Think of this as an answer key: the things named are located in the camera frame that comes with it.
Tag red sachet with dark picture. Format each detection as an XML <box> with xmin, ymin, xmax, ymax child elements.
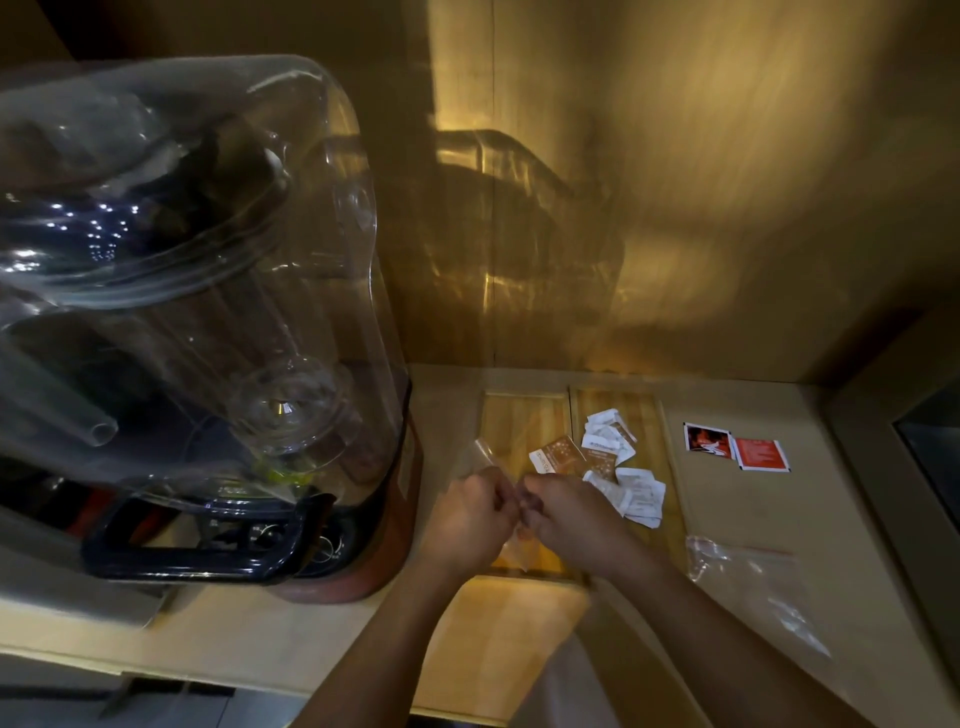
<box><xmin>682</xmin><ymin>422</ymin><xmax>735</xmax><ymax>459</ymax></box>

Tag person's left forearm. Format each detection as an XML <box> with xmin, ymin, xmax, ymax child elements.
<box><xmin>291</xmin><ymin>553</ymin><xmax>483</xmax><ymax>728</ymax></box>

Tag grey framed glass panel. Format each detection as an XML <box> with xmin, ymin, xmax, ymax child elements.
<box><xmin>825</xmin><ymin>300</ymin><xmax>960</xmax><ymax>691</ymax></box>

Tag clear blender sound cover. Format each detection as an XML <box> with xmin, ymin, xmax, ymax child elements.
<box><xmin>0</xmin><ymin>54</ymin><xmax>412</xmax><ymax>585</ymax></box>

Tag person's right hand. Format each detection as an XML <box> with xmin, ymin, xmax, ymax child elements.
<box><xmin>520</xmin><ymin>472</ymin><xmax>648</xmax><ymax>585</ymax></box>

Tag pile of small sachets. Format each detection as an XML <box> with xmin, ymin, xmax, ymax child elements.
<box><xmin>528</xmin><ymin>408</ymin><xmax>667</xmax><ymax>531</ymax></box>

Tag blender jar with dark lid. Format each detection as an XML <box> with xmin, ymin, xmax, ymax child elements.
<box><xmin>0</xmin><ymin>112</ymin><xmax>354</xmax><ymax>481</ymax></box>

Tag red blender base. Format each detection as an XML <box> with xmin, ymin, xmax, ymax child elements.
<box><xmin>266</xmin><ymin>408</ymin><xmax>425</xmax><ymax>606</ymax></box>

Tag person's right forearm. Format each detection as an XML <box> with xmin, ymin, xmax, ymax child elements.
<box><xmin>600</xmin><ymin>549</ymin><xmax>877</xmax><ymax>728</ymax></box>

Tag light wooden board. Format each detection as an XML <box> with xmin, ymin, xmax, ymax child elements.
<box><xmin>411</xmin><ymin>574</ymin><xmax>595</xmax><ymax>726</ymax></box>

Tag small clear plastic bag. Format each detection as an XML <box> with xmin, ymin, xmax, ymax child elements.
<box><xmin>457</xmin><ymin>438</ymin><xmax>560</xmax><ymax>576</ymax></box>

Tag large clear zip bag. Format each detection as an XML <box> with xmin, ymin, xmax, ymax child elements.
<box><xmin>684</xmin><ymin>534</ymin><xmax>834</xmax><ymax>660</ymax></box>

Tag plain red sachet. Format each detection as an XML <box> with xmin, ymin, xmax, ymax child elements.
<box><xmin>729</xmin><ymin>435</ymin><xmax>792</xmax><ymax>474</ymax></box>

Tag wooden compartment tray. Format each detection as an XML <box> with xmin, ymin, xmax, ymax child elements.
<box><xmin>476</xmin><ymin>386</ymin><xmax>690</xmax><ymax>588</ymax></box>

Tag person's left hand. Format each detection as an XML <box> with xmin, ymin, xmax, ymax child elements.
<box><xmin>421</xmin><ymin>466</ymin><xmax>526</xmax><ymax>582</ymax></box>

